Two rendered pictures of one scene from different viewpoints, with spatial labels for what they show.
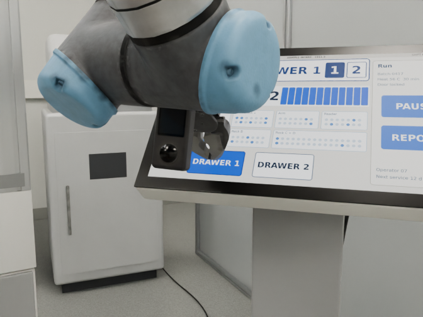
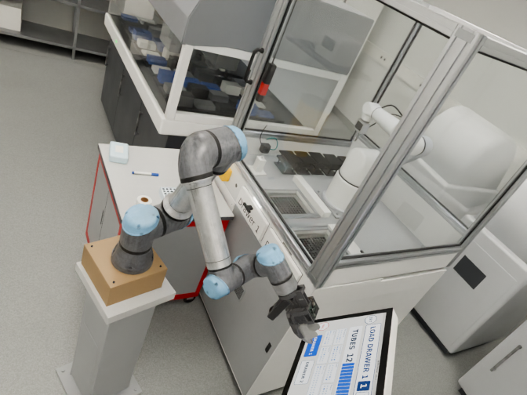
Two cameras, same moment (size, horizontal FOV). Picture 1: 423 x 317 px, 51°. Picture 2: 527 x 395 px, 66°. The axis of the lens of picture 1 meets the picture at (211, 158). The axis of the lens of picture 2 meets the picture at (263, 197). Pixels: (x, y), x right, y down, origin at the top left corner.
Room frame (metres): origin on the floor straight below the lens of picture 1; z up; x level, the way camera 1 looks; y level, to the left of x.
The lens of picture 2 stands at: (0.21, -0.86, 2.02)
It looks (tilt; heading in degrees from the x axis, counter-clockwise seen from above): 32 degrees down; 80
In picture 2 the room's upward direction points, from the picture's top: 25 degrees clockwise
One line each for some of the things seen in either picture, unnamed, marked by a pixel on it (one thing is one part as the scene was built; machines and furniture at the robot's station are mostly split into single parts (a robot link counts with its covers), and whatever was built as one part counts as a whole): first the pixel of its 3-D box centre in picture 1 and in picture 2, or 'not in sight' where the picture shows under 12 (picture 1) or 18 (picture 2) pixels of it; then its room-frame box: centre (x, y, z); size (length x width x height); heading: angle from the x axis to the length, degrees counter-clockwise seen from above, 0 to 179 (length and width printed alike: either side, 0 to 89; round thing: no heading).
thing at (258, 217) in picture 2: not in sight; (251, 212); (0.47, 0.79, 0.87); 0.29 x 0.02 x 0.11; 121
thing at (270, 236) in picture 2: not in sight; (280, 259); (0.63, 0.52, 0.87); 0.29 x 0.02 x 0.11; 121
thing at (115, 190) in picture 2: not in sight; (150, 230); (0.00, 0.98, 0.38); 0.62 x 0.58 x 0.76; 121
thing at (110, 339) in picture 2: not in sight; (111, 335); (0.05, 0.25, 0.38); 0.30 x 0.30 x 0.76; 45
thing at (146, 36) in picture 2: not in sight; (209, 42); (-0.12, 2.43, 1.13); 1.78 x 1.14 x 0.45; 121
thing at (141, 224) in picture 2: not in sight; (140, 226); (0.05, 0.25, 1.03); 0.13 x 0.12 x 0.14; 52
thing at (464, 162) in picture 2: not in sight; (464, 175); (1.16, 0.58, 1.52); 0.87 x 0.01 x 0.86; 31
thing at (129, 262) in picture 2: not in sight; (134, 249); (0.04, 0.25, 0.91); 0.15 x 0.15 x 0.10
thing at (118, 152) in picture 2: not in sight; (118, 152); (-0.28, 1.04, 0.78); 0.15 x 0.10 x 0.04; 109
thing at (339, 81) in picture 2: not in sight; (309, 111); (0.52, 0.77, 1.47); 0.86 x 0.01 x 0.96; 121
